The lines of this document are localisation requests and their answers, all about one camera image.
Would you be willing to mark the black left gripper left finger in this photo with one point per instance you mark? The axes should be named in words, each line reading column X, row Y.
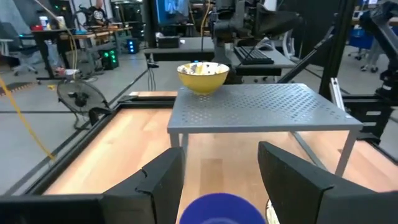
column 161, row 193

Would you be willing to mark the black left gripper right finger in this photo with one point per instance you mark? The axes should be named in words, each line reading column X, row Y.
column 295, row 193

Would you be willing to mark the yellow pear pattern mini bowl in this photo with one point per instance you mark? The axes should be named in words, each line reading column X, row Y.
column 270, row 216
column 202, row 82

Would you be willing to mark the blue mini bowl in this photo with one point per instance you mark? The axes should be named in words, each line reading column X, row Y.
column 217, row 205

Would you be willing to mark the grey perforated metal shelf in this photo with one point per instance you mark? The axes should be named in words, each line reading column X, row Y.
column 264, row 109

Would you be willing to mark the silver aluminium profile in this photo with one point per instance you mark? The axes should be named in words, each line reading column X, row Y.
column 336, row 93

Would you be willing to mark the black floor fan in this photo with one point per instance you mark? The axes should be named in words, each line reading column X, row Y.
column 81, row 99

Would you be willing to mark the black keyboard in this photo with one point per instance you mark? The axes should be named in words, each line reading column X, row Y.
column 253, row 56

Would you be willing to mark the computer with green lights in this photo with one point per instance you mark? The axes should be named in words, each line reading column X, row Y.
column 109, row 59

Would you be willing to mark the grey desk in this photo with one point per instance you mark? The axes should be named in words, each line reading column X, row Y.
column 186, row 49

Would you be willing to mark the black box with blue lights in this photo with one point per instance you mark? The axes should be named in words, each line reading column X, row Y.
column 132, row 46

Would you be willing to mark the black box on desk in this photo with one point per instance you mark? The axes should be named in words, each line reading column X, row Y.
column 168, row 42

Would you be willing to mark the person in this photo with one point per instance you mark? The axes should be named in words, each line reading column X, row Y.
column 371, row 56
column 99, row 14

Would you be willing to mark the wooden top work desk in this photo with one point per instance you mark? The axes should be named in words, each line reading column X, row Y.
column 93, row 33

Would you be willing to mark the yellow black floor ramp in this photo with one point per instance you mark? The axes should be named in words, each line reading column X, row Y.
column 15, row 88

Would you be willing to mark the monitor with blue screen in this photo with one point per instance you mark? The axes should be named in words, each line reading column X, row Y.
column 172, row 9

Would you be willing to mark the grey office chair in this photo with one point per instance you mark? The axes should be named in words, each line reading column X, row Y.
column 26, row 53

